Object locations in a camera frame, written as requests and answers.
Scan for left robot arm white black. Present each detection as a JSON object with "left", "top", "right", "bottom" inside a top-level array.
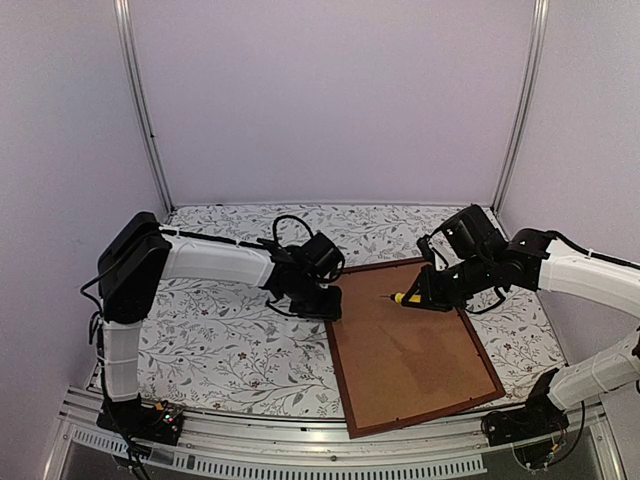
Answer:
[{"left": 81, "top": 212, "right": 344, "bottom": 434}]

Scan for right aluminium corner post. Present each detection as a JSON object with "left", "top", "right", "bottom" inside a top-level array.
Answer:
[{"left": 491, "top": 0, "right": 549, "bottom": 217}]

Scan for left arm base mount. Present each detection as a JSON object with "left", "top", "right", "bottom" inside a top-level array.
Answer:
[{"left": 96, "top": 396, "right": 184, "bottom": 446}]

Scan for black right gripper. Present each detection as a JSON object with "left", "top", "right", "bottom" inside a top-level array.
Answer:
[{"left": 403, "top": 251, "right": 495, "bottom": 312}]

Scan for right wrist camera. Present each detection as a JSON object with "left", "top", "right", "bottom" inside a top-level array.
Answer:
[{"left": 416, "top": 235, "right": 439, "bottom": 266}]

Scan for yellow handled screwdriver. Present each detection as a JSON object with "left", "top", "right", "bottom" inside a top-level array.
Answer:
[{"left": 384, "top": 293, "right": 422, "bottom": 305}]

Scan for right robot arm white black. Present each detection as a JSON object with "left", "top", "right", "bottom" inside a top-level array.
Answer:
[{"left": 390, "top": 204, "right": 639, "bottom": 436}]

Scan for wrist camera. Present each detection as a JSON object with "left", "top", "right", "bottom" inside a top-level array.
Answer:
[
  {"left": 416, "top": 235, "right": 439, "bottom": 266},
  {"left": 301, "top": 232, "right": 346, "bottom": 283}
]

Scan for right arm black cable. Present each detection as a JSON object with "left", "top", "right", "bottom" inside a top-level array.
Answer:
[{"left": 549, "top": 230, "right": 640, "bottom": 271}]

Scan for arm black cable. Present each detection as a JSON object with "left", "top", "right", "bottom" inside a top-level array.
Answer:
[
  {"left": 549, "top": 230, "right": 640, "bottom": 271},
  {"left": 271, "top": 214, "right": 316, "bottom": 251}
]

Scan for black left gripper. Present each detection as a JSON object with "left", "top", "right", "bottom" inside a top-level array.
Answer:
[{"left": 291, "top": 276, "right": 344, "bottom": 323}]

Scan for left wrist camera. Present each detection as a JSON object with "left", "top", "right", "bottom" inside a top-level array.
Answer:
[{"left": 301, "top": 232, "right": 346, "bottom": 283}]

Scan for red-brown wooden picture frame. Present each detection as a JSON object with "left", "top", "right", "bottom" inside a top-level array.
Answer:
[{"left": 325, "top": 259, "right": 505, "bottom": 439}]

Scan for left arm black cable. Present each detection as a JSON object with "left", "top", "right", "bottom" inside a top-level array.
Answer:
[{"left": 271, "top": 214, "right": 316, "bottom": 251}]

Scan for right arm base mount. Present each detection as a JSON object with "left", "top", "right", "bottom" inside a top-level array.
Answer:
[{"left": 481, "top": 400, "right": 569, "bottom": 446}]

